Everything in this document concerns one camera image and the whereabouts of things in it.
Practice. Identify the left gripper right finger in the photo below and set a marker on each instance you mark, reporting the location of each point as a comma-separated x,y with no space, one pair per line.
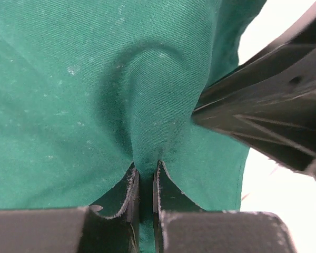
180,225

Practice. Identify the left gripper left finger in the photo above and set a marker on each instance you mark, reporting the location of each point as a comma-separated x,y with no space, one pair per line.
109,224

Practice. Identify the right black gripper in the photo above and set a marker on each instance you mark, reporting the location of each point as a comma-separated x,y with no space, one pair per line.
287,49

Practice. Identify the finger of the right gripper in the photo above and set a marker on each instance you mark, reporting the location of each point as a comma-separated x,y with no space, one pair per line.
276,117

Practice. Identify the green surgical cloth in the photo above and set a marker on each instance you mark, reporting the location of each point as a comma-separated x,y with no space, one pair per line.
89,87

